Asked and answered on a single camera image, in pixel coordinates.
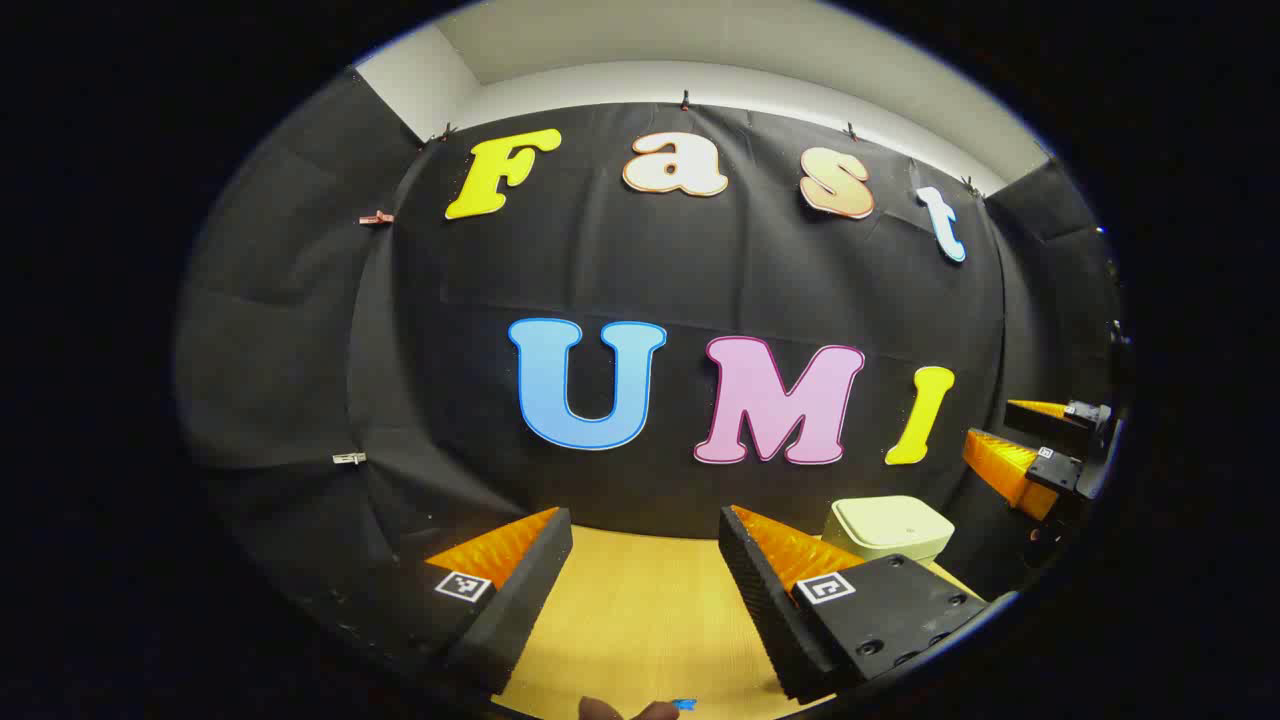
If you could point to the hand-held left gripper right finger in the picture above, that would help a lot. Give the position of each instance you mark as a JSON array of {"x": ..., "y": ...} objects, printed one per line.
[{"x": 760, "y": 590}]

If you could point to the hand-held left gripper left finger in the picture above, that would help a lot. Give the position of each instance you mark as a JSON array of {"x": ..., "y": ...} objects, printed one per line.
[{"x": 530, "y": 580}]

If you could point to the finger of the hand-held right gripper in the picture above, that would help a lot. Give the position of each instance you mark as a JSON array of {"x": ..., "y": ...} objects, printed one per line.
[
  {"x": 1045, "y": 424},
  {"x": 1010, "y": 470}
]

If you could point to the green desktop garbage bin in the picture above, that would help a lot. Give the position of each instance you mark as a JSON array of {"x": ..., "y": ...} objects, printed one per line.
[{"x": 885, "y": 525}]

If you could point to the wooden desktop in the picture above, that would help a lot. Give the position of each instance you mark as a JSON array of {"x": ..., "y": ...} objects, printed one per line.
[{"x": 640, "y": 620}]

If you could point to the white clip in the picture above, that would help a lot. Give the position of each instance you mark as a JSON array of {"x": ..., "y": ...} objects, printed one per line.
[{"x": 349, "y": 458}]

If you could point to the black backdrop cloth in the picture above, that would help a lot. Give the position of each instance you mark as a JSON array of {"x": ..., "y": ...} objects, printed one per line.
[{"x": 600, "y": 270}]

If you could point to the red clip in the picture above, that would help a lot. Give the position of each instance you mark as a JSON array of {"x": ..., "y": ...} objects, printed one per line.
[{"x": 376, "y": 217}]

